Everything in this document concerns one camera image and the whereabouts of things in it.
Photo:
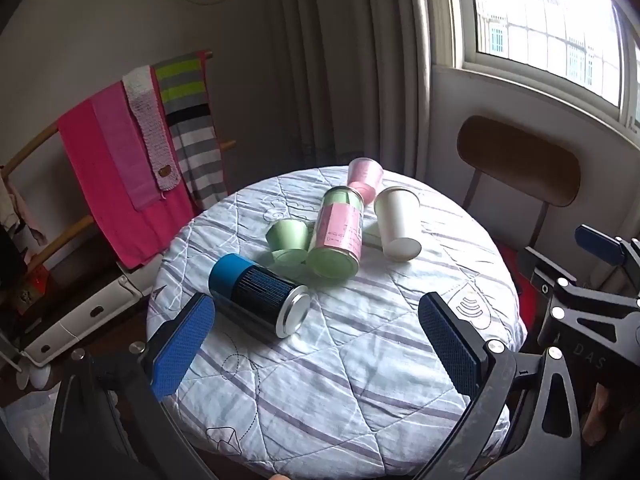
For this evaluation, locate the person's hand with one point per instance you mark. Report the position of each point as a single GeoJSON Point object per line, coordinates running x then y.
{"type": "Point", "coordinates": [607, 413]}

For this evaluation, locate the brown wooden chair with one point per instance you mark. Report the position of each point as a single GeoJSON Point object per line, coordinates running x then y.
{"type": "Point", "coordinates": [521, 160]}

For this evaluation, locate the light pink towel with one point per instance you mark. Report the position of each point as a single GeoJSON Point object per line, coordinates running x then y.
{"type": "Point", "coordinates": [124, 142]}

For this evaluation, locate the white low cabinet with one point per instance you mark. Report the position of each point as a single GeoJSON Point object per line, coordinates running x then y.
{"type": "Point", "coordinates": [75, 311]}

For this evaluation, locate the hanging dark clothes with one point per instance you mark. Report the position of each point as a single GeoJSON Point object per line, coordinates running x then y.
{"type": "Point", "coordinates": [20, 288]}

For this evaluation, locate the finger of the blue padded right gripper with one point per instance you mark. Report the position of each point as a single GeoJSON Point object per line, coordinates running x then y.
{"type": "Point", "coordinates": [613, 250]}
{"type": "Point", "coordinates": [540, 276]}

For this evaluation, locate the knitted pink white scarf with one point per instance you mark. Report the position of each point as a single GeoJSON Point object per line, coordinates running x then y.
{"type": "Point", "coordinates": [142, 99]}

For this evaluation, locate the blue black metal can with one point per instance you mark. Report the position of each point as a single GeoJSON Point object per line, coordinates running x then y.
{"type": "Point", "coordinates": [277, 302]}

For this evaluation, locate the grey curtain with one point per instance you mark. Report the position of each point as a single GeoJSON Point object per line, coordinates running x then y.
{"type": "Point", "coordinates": [355, 79]}

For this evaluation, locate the green pink labelled can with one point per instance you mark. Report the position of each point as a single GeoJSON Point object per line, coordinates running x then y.
{"type": "Point", "coordinates": [336, 243]}

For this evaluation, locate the white paper cup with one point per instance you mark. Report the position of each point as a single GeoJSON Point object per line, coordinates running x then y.
{"type": "Point", "coordinates": [398, 212]}

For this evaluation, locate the white striped quilted table cover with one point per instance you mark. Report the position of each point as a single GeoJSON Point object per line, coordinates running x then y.
{"type": "Point", "coordinates": [357, 392]}

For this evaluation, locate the white framed window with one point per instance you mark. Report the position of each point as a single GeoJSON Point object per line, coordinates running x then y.
{"type": "Point", "coordinates": [582, 52]}

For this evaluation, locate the hot pink towel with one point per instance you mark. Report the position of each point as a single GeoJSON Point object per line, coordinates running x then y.
{"type": "Point", "coordinates": [135, 236]}

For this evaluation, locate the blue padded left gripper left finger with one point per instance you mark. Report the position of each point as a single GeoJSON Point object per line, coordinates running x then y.
{"type": "Point", "coordinates": [171, 350]}

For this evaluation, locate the wooden towel rack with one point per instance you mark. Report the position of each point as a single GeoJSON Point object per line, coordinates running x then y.
{"type": "Point", "coordinates": [44, 177]}

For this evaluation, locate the pink plastic cup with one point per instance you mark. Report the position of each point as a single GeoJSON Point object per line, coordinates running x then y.
{"type": "Point", "coordinates": [365, 177]}

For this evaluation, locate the striped grey green scarf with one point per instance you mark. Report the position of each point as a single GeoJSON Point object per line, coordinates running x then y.
{"type": "Point", "coordinates": [183, 91]}

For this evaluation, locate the small green paper cup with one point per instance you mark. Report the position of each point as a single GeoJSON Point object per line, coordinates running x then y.
{"type": "Point", "coordinates": [288, 240]}

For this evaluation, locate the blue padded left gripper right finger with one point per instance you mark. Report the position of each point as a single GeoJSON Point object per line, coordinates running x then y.
{"type": "Point", "coordinates": [466, 357]}

